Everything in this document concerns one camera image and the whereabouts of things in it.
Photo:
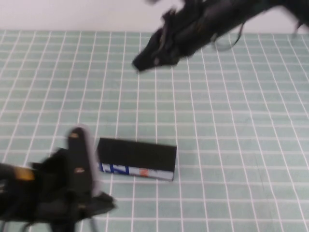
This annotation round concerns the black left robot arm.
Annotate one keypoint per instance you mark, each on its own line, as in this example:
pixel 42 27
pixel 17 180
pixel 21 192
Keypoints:
pixel 12 193

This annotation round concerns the left wrist camera black silver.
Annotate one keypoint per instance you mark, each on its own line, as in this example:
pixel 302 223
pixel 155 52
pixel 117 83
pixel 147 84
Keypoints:
pixel 79 157

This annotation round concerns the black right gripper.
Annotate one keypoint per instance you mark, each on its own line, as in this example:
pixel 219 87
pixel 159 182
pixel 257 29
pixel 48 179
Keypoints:
pixel 186 36

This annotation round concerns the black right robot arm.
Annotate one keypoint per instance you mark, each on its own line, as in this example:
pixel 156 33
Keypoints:
pixel 241 9

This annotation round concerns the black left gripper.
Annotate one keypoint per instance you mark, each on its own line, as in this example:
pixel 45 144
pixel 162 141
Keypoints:
pixel 55 183

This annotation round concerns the black glasses case printed side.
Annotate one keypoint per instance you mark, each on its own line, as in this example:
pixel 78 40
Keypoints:
pixel 135 154

